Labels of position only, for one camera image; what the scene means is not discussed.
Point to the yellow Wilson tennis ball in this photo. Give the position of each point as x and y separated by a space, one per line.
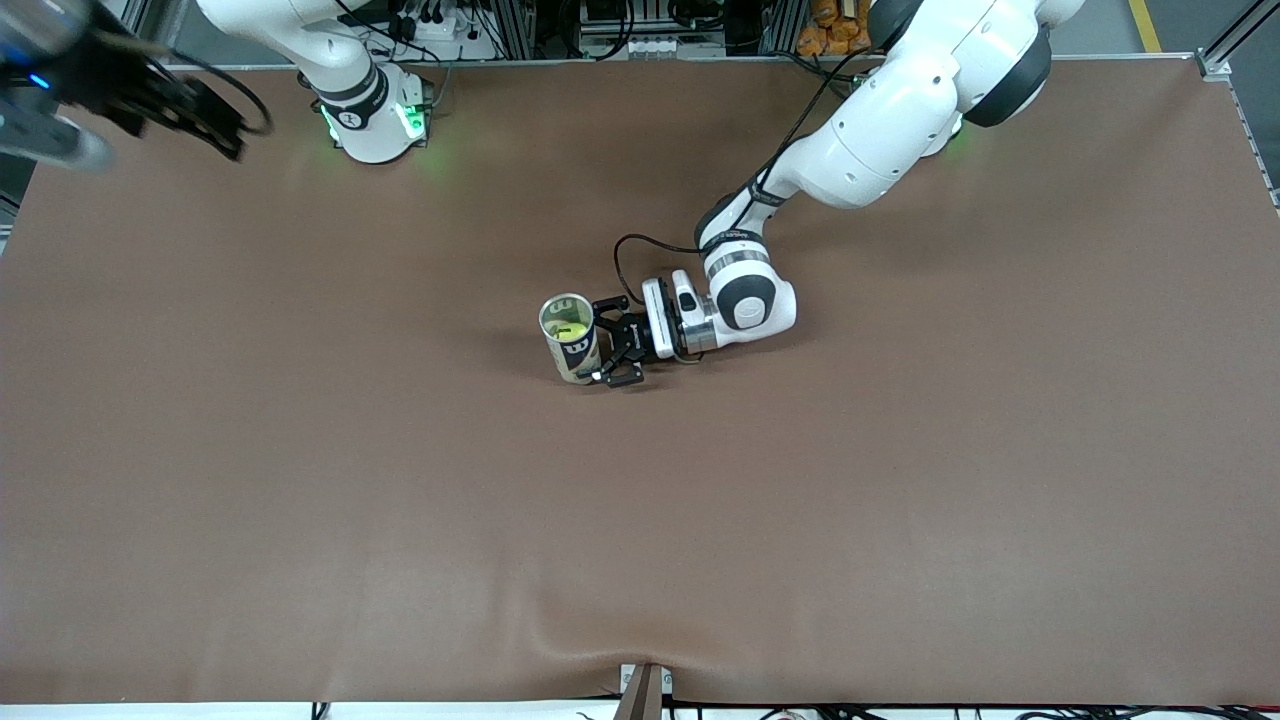
572 330

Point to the Roland Garros tennis ball can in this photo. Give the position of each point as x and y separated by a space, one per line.
578 362

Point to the table edge bracket post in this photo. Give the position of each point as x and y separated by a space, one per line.
643 692

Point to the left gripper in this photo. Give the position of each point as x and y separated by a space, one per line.
632 339

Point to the orange packaged goods pile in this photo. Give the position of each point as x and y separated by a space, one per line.
825 30

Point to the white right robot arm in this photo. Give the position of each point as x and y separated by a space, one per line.
350 95

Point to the brown table mat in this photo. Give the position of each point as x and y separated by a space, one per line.
640 540

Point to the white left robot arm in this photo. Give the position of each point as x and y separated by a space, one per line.
880 120

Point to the small white socket strip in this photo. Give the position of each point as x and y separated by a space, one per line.
650 46

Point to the aluminium frame beam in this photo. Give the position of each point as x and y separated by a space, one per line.
1225 45

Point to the white power strip with plugs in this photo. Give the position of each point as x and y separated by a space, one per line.
440 28

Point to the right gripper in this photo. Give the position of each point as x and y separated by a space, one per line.
128 92

